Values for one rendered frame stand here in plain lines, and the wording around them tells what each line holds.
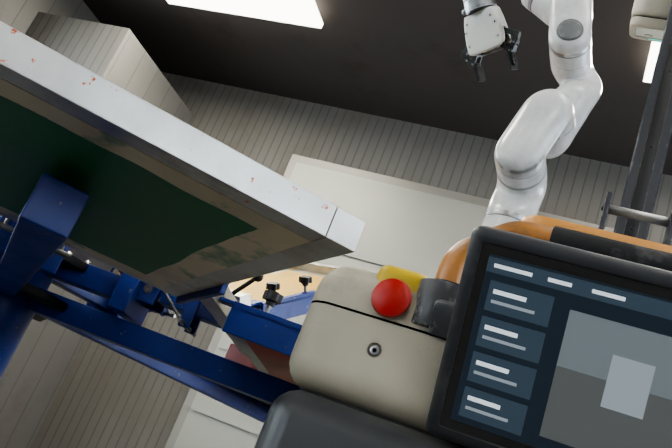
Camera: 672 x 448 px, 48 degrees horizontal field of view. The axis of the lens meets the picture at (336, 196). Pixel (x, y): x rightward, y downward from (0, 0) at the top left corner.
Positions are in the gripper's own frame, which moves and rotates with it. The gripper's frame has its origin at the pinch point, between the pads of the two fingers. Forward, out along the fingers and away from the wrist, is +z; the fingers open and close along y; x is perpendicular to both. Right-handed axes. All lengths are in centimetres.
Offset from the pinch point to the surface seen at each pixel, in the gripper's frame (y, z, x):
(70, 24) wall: -392, -164, 112
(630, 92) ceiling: -85, -17, 290
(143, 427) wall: -393, 126, 104
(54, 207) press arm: 9, 20, -120
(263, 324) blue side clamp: -34, 45, -59
